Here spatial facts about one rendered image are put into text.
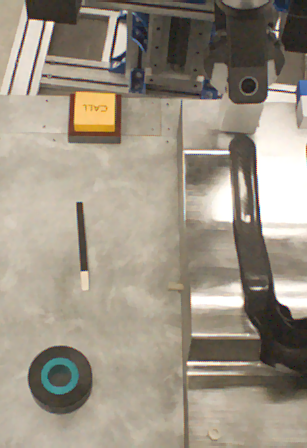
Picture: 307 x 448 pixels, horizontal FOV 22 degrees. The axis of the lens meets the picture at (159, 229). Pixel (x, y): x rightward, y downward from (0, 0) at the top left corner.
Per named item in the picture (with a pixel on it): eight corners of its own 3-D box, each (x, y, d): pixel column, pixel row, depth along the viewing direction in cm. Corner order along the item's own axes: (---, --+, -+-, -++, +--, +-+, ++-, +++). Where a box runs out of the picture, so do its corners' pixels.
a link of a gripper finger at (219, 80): (222, 62, 109) (236, 24, 100) (224, 99, 107) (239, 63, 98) (200, 61, 109) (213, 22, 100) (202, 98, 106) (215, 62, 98)
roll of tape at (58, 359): (47, 426, 97) (45, 419, 94) (19, 372, 100) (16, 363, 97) (103, 395, 100) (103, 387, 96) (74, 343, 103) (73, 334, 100)
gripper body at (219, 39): (270, 9, 100) (276, -55, 89) (275, 67, 97) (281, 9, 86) (211, 13, 101) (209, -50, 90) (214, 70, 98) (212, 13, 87)
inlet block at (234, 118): (212, 73, 117) (220, 43, 113) (245, 77, 117) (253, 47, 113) (219, 131, 108) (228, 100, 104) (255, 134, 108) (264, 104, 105)
